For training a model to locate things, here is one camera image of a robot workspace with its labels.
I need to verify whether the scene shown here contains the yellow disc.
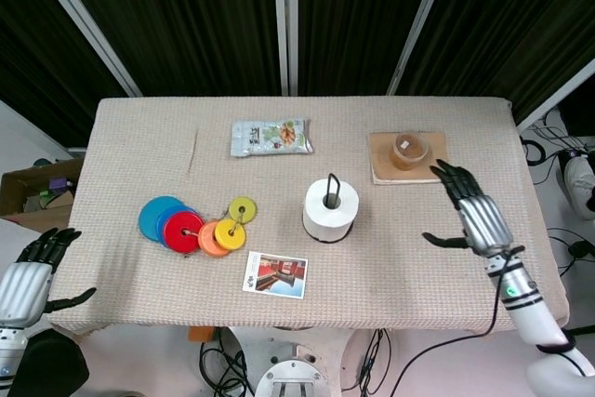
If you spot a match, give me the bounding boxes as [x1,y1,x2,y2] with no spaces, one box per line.
[213,218,247,251]

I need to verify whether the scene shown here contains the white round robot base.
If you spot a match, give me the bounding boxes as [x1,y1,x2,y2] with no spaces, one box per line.
[254,358,337,397]

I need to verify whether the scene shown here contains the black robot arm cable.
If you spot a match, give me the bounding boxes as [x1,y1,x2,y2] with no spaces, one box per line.
[389,245,527,397]

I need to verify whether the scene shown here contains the black wire paper holder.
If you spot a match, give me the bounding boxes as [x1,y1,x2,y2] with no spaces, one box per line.
[303,172,355,245]

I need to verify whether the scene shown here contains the open cardboard box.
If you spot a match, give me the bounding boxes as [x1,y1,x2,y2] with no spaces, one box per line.
[0,157,86,236]

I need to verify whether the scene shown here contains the aluminium frame post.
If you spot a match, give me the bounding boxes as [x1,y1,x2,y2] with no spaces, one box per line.
[514,59,595,132]
[22,0,143,98]
[386,0,457,96]
[272,0,300,96]

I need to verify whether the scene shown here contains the thin wooden stick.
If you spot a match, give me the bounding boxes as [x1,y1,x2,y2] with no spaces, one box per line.
[186,128,201,175]

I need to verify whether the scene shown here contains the red disc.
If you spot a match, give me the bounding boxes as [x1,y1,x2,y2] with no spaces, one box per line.
[162,210,206,255]

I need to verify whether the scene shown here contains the small orange box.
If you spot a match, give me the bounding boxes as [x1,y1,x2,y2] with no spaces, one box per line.
[187,325,217,348]

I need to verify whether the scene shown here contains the orange disc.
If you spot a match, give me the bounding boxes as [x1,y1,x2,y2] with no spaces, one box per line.
[196,219,232,258]

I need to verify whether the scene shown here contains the beige waffle tablecloth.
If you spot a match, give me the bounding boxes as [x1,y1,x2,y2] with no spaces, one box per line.
[46,96,571,336]

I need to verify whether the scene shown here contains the black power adapter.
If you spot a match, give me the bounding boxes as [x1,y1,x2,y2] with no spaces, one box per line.
[568,239,592,259]

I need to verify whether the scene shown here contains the clear plastic cup amber content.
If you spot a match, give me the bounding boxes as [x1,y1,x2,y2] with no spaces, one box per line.
[390,132,431,171]

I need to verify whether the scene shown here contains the silver snack bag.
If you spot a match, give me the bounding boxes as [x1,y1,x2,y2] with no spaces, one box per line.
[229,117,316,159]

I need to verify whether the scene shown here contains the white toilet paper roll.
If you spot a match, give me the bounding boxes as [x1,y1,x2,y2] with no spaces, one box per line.
[301,177,362,241]

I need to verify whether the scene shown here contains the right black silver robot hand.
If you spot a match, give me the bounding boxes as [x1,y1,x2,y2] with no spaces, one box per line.
[421,159,516,258]

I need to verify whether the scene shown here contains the medium dark blue disc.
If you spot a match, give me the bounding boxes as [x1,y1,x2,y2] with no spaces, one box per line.
[156,204,199,250]

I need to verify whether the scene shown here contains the printed photo card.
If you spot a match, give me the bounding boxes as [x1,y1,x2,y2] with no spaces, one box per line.
[241,250,311,300]

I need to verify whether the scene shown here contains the large light blue disc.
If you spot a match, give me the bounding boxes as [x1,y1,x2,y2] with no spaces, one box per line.
[137,195,188,243]

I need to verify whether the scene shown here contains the black floor cable bundle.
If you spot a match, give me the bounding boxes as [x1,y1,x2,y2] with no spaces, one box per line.
[355,327,397,397]
[519,107,595,280]
[198,326,255,397]

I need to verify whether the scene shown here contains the small yellow-green disc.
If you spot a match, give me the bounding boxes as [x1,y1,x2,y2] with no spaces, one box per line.
[226,196,258,228]

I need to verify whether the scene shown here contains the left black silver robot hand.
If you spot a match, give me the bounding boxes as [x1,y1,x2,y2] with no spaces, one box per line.
[0,227,98,325]

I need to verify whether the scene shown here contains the white shoe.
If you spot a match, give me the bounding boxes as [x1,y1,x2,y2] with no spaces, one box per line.
[557,155,595,221]

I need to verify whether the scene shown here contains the square wooden board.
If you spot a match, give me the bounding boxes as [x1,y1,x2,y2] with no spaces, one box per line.
[368,130,456,186]

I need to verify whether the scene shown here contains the black curtain panel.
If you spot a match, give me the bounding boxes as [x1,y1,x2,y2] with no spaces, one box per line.
[48,0,285,97]
[394,0,595,123]
[0,0,132,148]
[297,0,441,97]

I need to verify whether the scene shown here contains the black trousers leg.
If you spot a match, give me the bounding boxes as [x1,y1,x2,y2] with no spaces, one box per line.
[5,327,91,397]

